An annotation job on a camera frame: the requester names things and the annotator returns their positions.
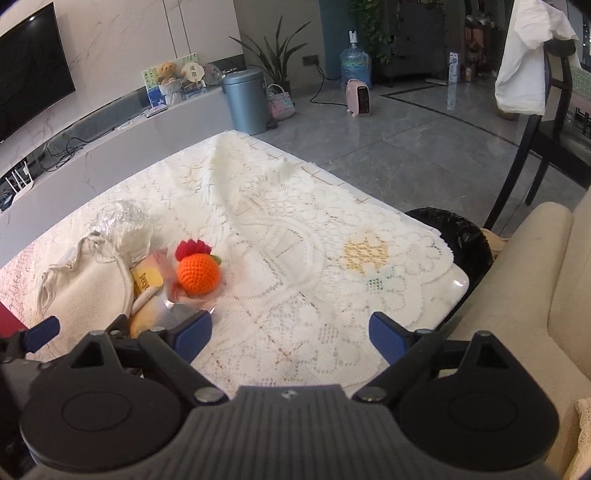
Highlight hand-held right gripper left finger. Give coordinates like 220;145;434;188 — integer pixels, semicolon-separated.
69;310;228;407

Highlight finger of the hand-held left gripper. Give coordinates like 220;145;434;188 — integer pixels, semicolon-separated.
0;316;61;366

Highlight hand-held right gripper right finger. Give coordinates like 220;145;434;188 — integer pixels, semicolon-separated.
353;312;520;406

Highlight cream drawstring bag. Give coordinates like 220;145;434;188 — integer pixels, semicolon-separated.
39;232;136;335

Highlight orange crocheted toy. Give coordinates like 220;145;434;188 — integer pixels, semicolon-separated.
174;239;223;294

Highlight yellow soft item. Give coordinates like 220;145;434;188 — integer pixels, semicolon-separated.
129;290;185;337

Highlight red flat pad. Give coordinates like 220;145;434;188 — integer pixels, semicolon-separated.
0;305;27;334

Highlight yellow snack packet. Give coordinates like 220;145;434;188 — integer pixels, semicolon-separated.
130;256;166;297

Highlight black bin with bag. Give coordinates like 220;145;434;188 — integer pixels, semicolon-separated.
404;208;494;330

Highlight clear plastic bag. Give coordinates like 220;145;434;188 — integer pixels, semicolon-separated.
90;200;154;265

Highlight beige sofa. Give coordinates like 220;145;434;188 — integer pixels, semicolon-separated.
434;189;591;480

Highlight white router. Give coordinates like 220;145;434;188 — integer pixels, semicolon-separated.
0;168;36;200

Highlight long white media console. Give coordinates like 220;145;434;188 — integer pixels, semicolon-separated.
0;85;236;271

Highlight cream lace cushion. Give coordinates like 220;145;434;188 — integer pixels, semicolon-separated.
561;397;591;480

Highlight grey-blue pedal trash can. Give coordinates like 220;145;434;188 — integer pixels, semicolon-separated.
222;69;271;136

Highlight pink space heater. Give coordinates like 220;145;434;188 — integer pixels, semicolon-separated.
345;78;374;119

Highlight clutter of items on counter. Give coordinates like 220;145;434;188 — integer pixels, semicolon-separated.
141;53;202;110

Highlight woven pastel basket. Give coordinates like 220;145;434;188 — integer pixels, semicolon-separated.
266;84;297;121

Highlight round paper fan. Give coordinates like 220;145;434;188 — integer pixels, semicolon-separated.
181;62;206;89

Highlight teddy bear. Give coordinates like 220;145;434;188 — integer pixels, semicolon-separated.
156;61;181;87

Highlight black wooden chair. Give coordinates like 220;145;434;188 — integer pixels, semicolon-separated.
482;39;591;232

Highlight black television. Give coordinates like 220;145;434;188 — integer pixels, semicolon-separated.
0;2;77;144

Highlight blue water jug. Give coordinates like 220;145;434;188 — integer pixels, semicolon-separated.
340;30;373;91

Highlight green potted plant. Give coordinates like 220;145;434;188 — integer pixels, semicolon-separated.
228;16;320;95

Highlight dark cabinet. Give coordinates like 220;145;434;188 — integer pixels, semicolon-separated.
383;0;463;87

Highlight white cloth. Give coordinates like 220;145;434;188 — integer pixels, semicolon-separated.
494;0;579;116

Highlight black console cables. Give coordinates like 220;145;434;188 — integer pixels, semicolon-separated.
45;131;89;163

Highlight black power cable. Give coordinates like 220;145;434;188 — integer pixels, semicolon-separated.
308;60;348;105

